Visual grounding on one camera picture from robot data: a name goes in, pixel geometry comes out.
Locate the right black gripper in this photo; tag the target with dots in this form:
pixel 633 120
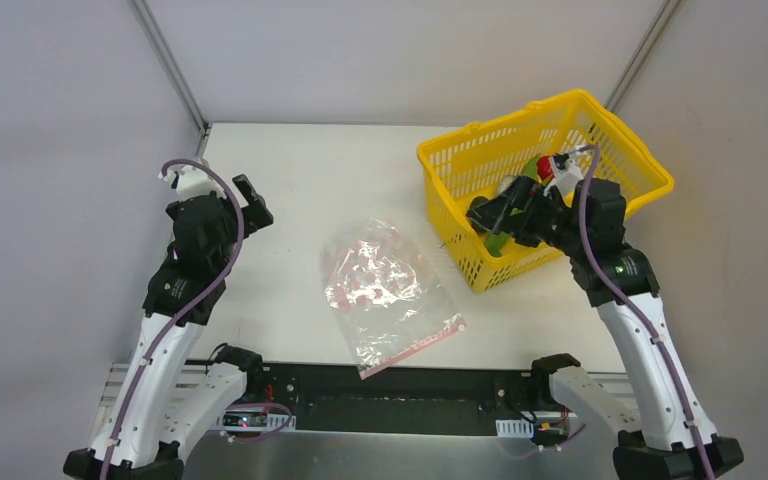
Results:
pixel 513 211

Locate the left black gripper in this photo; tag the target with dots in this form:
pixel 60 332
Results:
pixel 241 216

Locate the green leaf vegetable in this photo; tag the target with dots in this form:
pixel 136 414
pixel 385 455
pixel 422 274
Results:
pixel 495 242

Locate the clear pink-dotted zip bag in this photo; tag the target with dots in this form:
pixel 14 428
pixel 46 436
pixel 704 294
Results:
pixel 386 297

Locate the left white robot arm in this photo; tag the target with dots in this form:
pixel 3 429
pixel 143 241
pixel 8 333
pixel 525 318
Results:
pixel 142 439

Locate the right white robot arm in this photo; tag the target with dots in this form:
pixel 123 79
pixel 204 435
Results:
pixel 669 436

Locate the white garlic bulb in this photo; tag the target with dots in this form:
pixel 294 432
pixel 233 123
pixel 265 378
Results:
pixel 504 183

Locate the red tomato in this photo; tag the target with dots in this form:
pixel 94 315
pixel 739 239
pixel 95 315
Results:
pixel 544 169

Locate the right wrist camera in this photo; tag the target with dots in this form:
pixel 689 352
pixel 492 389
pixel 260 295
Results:
pixel 566 170

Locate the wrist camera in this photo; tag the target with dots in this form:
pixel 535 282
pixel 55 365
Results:
pixel 188 182
pixel 566 170

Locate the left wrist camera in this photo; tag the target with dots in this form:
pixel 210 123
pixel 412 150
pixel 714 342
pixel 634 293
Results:
pixel 188 182

